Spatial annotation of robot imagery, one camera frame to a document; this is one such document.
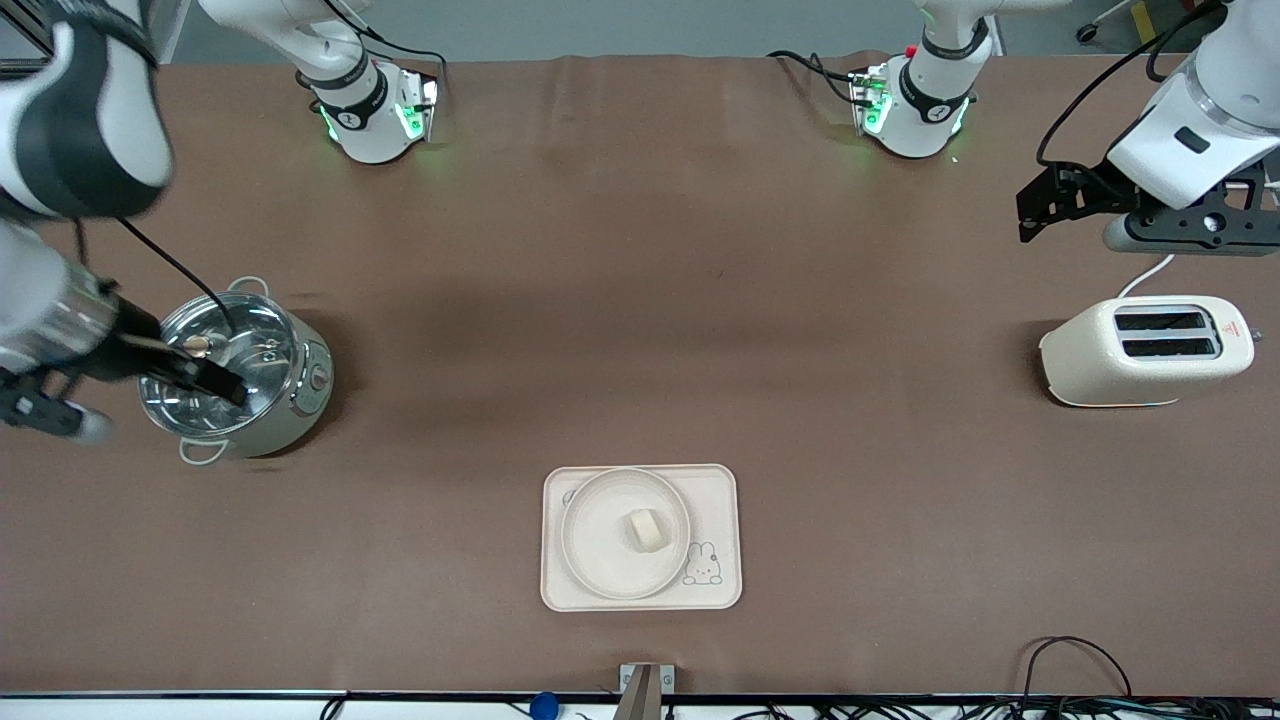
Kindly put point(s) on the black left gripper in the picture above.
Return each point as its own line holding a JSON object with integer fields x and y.
{"x": 1096, "y": 193}

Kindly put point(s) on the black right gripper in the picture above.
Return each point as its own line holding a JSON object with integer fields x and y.
{"x": 137, "y": 345}

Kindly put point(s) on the round cream plate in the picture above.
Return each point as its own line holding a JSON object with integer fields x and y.
{"x": 600, "y": 550}

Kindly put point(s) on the small white steamed bun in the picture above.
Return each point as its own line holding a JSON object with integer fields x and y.
{"x": 647, "y": 530}

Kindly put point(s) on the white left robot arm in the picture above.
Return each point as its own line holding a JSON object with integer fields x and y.
{"x": 925, "y": 115}

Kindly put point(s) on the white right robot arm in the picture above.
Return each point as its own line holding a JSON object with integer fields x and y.
{"x": 90, "y": 130}

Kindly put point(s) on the cream rabbit print tray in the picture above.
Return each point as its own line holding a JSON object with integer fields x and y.
{"x": 715, "y": 500}

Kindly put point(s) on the glass pot lid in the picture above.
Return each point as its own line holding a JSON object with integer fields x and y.
{"x": 260, "y": 350}

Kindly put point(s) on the silver electric cooking pot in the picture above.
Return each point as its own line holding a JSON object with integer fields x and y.
{"x": 305, "y": 405}

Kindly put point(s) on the cream two-slot toaster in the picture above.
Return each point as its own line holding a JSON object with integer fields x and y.
{"x": 1110, "y": 365}

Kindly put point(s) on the black caster wheel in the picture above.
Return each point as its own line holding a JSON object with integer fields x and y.
{"x": 1088, "y": 32}

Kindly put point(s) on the brown table mat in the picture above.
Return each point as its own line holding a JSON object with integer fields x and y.
{"x": 600, "y": 250}

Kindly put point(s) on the blue round knob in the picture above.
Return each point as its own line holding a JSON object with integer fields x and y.
{"x": 543, "y": 706}

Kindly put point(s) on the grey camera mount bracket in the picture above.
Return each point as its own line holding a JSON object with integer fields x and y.
{"x": 645, "y": 690}

